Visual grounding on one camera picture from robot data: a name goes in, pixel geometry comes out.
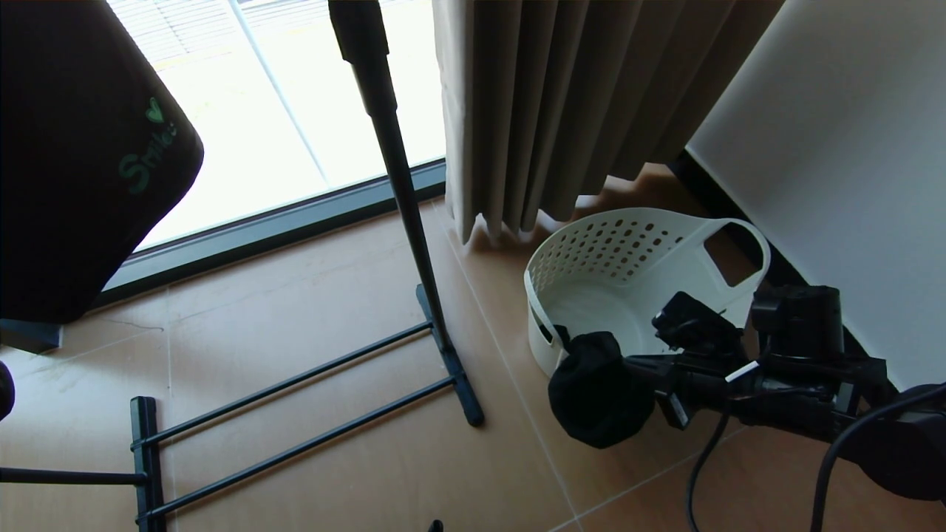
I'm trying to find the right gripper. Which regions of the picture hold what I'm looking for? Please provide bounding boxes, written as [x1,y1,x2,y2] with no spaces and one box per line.
[628,353,845,439]

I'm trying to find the heap of clothes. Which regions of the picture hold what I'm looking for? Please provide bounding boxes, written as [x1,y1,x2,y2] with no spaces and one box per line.
[548,331,659,450]

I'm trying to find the black garment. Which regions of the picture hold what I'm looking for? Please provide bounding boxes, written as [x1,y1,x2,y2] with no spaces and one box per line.
[0,0,205,325]

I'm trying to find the white laundry basket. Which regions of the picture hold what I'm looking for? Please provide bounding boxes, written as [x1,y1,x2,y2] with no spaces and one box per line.
[523,208,772,379]

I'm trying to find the black clothes rack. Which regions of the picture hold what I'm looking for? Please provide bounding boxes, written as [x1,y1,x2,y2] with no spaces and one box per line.
[0,0,486,532]

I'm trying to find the brown curtain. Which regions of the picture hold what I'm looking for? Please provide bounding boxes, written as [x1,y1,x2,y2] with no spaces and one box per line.
[432,0,786,246]

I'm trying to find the window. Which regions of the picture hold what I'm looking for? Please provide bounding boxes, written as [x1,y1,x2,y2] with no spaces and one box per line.
[0,0,449,354]

